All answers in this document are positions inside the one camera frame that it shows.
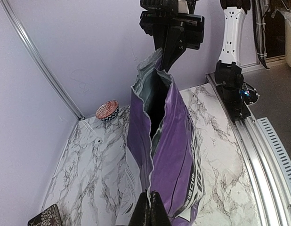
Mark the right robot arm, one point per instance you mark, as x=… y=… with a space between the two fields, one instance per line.
x=228 y=69

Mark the red patterned small bowl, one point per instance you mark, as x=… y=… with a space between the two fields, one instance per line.
x=108 y=111

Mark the right aluminium frame post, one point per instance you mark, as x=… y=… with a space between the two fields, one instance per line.
x=39 y=61

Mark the black floral square plate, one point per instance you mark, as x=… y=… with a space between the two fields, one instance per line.
x=49 y=217

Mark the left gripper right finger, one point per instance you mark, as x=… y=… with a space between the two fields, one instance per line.
x=158 y=214

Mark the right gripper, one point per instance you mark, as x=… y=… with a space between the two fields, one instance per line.
x=173 y=34

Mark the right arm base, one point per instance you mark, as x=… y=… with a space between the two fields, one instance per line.
x=236 y=100

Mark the purple pet food bag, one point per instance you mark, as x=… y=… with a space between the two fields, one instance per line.
x=162 y=153

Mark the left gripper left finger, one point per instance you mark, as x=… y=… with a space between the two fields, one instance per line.
x=141 y=213

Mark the front aluminium rail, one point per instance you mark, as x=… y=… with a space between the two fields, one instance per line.
x=268 y=167

